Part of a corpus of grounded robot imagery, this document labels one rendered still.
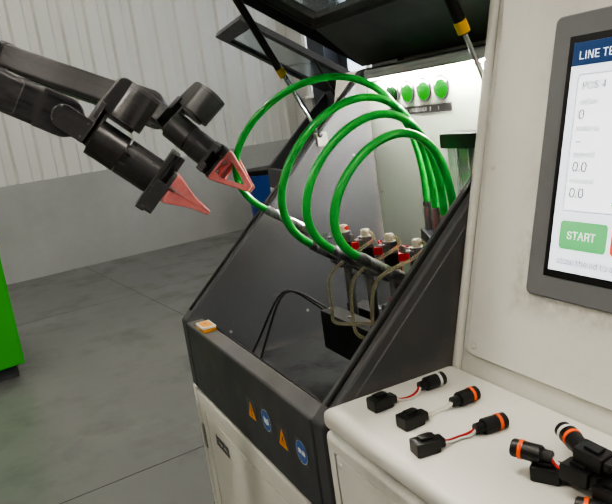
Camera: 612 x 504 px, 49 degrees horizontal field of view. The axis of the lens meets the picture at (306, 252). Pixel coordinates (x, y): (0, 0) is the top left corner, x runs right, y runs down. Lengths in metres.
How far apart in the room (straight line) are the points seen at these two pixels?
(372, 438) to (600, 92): 0.48
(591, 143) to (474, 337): 0.32
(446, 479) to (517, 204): 0.38
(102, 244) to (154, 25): 2.52
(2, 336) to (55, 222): 3.36
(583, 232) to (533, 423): 0.23
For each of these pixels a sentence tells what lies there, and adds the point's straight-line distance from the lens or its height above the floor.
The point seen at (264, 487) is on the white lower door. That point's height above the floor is 0.72.
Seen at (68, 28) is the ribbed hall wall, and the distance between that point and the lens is 7.88.
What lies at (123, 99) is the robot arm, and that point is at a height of 1.43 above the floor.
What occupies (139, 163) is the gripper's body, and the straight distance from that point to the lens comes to 1.03.
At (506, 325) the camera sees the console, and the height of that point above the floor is 1.06.
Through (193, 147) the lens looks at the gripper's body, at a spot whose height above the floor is 1.33.
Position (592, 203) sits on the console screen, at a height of 1.23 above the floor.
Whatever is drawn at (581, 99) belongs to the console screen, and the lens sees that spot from 0.88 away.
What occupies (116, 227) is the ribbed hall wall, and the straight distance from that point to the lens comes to 7.88.
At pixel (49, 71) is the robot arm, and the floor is 1.52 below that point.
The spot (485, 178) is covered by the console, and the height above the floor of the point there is 1.25.
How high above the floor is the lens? 1.38
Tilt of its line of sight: 12 degrees down
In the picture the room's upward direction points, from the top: 8 degrees counter-clockwise
